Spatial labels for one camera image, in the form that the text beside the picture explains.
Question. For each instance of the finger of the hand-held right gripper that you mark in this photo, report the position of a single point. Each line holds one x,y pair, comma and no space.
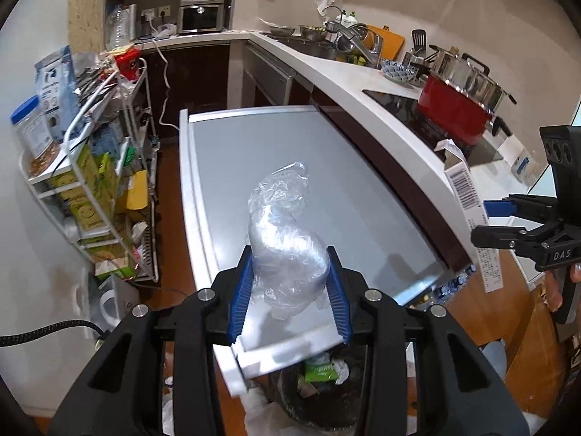
504,237
522,208

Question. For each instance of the white carton box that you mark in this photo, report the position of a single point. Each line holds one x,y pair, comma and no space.
467,190

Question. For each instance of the black spatula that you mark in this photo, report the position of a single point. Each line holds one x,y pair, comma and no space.
418,41

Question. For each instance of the blue patterned dish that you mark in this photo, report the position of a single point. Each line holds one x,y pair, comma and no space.
399,71

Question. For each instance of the yellow packet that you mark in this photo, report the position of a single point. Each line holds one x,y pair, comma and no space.
137,190

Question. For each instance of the red packet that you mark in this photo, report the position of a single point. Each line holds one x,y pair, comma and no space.
127,63

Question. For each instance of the white and blue packet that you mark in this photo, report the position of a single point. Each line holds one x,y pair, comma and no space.
519,161

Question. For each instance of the stainless built-in dishwasher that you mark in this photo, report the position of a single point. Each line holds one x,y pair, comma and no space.
268,72

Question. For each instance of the steel faucet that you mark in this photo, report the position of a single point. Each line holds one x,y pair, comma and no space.
358,38

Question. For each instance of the blue bag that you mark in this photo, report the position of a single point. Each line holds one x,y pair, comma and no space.
56,86

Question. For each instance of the black cooktop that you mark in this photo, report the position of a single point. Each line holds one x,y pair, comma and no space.
408,113

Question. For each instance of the orange cutting board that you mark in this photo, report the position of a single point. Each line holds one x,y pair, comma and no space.
392,43

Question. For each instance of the red pot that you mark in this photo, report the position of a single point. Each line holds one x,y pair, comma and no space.
454,113

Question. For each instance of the person's right hand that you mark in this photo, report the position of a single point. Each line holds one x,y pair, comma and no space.
577,274

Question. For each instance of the steel bowl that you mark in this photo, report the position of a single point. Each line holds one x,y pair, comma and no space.
279,31
312,32

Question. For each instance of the white plastic bag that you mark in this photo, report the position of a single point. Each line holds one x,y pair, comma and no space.
258,413

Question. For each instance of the stack of green boxes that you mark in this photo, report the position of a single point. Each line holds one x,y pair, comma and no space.
90,190

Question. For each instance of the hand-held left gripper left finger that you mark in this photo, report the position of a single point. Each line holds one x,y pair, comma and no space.
240,295

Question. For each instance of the black trash bin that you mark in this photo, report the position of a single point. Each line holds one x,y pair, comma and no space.
290,404

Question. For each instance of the blue lid jar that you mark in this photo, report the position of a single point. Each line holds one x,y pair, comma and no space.
34,131

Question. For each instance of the clear plastic bag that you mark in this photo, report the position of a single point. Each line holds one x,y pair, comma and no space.
286,245

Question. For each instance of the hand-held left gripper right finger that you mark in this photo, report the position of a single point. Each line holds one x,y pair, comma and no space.
338,295

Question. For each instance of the white cardboard box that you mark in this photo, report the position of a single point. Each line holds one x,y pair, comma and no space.
122,297

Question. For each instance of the white kitchen counter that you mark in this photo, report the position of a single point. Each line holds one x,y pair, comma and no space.
345,86

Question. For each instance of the pack of water bottles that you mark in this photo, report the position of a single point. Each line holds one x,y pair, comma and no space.
449,286

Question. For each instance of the wall outlet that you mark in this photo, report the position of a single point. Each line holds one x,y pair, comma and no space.
156,11

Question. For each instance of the steel pot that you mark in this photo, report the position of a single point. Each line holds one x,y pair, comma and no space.
472,79

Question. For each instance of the clear plastic bottle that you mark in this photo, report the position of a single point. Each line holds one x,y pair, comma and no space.
119,27

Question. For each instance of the silver toaster oven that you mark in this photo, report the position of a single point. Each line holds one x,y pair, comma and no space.
199,9

